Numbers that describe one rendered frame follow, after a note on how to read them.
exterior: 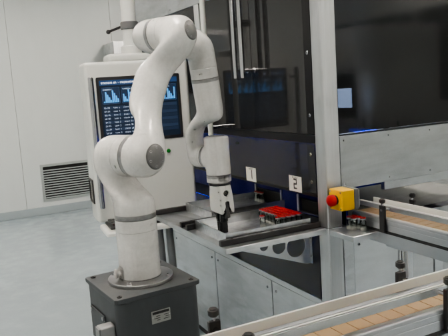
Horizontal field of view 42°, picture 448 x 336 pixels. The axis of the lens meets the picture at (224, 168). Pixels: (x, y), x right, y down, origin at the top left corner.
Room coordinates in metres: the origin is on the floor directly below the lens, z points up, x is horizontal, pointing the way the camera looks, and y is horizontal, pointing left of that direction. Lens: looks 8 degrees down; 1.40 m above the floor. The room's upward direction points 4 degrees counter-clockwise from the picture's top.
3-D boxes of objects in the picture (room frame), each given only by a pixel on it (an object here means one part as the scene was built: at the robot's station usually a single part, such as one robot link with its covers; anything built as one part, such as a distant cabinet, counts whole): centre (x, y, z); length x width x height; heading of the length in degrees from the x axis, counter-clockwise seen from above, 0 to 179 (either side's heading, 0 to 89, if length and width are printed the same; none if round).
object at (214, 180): (1.95, 0.02, 1.09); 0.09 x 0.08 x 0.03; 26
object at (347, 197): (1.96, -0.40, 1.00); 0.08 x 0.07 x 0.07; 116
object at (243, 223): (2.08, -0.09, 0.90); 0.34 x 0.26 x 0.04; 116
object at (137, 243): (1.65, 0.27, 0.95); 0.19 x 0.19 x 0.18
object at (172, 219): (2.25, -0.05, 0.87); 0.70 x 0.48 x 0.02; 26
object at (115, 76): (2.85, 0.41, 1.19); 0.50 x 0.19 x 0.78; 111
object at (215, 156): (1.95, 0.02, 1.18); 0.09 x 0.08 x 0.13; 51
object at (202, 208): (2.43, -0.03, 0.90); 0.34 x 0.26 x 0.04; 116
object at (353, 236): (1.96, -0.45, 0.87); 0.14 x 0.13 x 0.02; 116
